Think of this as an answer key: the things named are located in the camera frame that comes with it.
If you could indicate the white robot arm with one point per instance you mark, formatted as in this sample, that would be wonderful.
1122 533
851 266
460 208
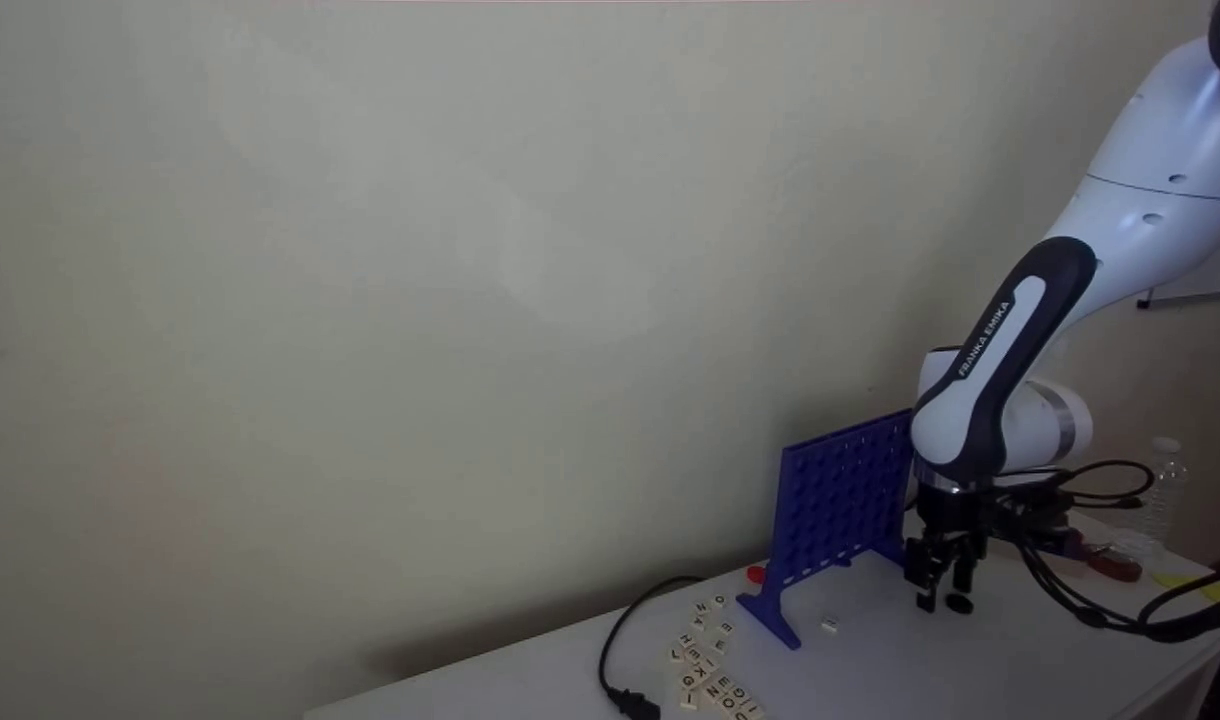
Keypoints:
1144 208

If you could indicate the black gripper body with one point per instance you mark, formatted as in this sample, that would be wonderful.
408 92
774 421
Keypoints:
952 520

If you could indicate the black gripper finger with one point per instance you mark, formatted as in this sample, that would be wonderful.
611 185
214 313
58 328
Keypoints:
963 590
926 580

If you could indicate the blue connect four grid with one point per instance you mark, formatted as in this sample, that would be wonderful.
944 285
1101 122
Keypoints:
838 498

